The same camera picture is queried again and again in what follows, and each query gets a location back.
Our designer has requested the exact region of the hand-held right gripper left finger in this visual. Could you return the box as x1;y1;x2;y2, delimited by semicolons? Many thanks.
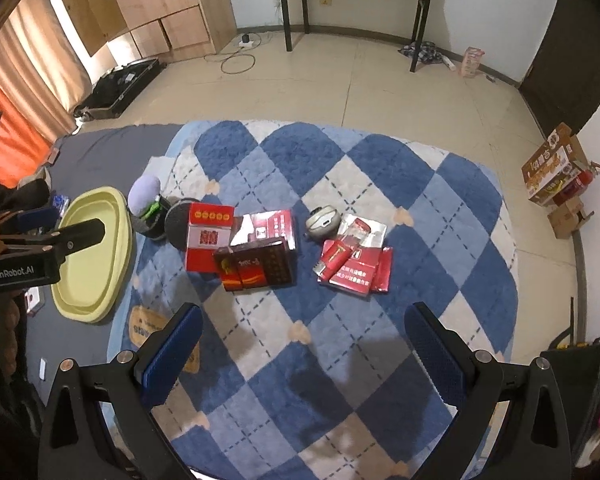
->
37;302;204;480

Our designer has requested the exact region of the blue checkered plush blanket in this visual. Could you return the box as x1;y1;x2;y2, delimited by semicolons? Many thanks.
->
107;120;520;480

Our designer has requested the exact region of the orange and beige curtain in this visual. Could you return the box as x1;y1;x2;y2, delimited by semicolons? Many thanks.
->
0;0;93;191

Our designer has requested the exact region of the person's left hand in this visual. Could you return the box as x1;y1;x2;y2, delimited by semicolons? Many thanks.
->
2;292;27;361

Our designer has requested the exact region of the black round holder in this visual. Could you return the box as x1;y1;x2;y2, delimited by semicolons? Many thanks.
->
134;195;173;241

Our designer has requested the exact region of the dark brown carton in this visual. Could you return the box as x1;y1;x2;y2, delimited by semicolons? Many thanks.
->
213;240;297;292

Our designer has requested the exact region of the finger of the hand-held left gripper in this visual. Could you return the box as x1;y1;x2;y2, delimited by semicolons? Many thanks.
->
0;207;63;236
0;217;106;263

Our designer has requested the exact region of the dark door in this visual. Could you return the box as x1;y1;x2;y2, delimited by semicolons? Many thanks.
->
517;0;600;136

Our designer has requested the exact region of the red box with gold dots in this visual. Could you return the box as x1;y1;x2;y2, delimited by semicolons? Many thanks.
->
185;202;236;273

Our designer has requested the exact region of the pink box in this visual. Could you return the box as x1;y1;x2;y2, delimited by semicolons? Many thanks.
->
459;46;486;78

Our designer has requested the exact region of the plaid cloth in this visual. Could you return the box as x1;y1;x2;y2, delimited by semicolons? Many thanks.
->
397;40;443;63

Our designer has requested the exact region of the yellow-green plastic basin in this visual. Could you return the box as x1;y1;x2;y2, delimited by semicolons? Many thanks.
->
50;186;133;324

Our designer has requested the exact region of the silver oval device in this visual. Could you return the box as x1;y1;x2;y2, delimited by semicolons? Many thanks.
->
305;205;340;241

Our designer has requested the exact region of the grey floor cable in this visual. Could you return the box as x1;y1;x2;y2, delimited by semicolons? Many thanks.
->
207;35;261;75

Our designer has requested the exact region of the white cloth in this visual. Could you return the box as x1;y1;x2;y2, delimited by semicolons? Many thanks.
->
147;154;178;177

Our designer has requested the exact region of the black storage bag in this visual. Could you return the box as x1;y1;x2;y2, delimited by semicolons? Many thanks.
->
540;335;600;471

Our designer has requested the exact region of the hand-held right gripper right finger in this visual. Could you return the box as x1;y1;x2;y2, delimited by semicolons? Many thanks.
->
404;302;573;480

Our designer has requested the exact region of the black equipment case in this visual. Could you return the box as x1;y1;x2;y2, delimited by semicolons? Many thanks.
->
74;57;162;122

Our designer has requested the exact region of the plain cardboard box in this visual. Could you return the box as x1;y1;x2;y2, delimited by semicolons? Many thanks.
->
547;195;596;240

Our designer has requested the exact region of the printed cardboard box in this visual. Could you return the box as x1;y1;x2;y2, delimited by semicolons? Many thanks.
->
521;122;593;206

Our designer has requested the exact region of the red gift box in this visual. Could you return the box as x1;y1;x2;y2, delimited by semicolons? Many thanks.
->
230;208;297;253

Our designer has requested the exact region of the dark round sponge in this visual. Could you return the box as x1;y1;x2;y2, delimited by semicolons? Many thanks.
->
164;200;193;250

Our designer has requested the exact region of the black jacket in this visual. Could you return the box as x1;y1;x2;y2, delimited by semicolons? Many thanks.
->
0;110;51;221

